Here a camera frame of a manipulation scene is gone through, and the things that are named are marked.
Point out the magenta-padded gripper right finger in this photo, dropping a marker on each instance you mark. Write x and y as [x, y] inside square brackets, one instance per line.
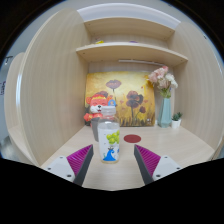
[148, 161]

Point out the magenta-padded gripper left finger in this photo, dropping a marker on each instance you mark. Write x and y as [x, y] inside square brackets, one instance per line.
[78, 161]

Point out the clear printed drink bottle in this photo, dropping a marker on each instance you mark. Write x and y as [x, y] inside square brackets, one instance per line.
[108, 143]

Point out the flat round red coaster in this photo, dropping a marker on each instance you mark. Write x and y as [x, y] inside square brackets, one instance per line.
[132, 138]

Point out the grey textured cup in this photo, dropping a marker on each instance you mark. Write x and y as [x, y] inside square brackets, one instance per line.
[94, 128]

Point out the small plant in white pot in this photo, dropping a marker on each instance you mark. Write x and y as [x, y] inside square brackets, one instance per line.
[175, 123]

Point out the teal faceted vase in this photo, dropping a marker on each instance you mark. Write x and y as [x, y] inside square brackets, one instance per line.
[164, 115]

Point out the red plush animal figure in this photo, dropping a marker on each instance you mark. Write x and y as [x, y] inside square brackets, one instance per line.
[95, 105]

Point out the yellow flower painting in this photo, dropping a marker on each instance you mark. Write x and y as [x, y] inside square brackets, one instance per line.
[133, 86]

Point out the pink and white flower bouquet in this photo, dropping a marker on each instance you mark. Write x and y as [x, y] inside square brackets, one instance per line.
[162, 80]

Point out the light wooden shelf board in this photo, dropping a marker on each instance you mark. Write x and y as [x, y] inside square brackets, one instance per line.
[130, 26]
[130, 50]

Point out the small purple item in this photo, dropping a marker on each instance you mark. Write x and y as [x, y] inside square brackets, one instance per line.
[133, 41]

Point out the small yellow item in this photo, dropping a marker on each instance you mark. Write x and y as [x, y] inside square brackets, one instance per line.
[99, 42]

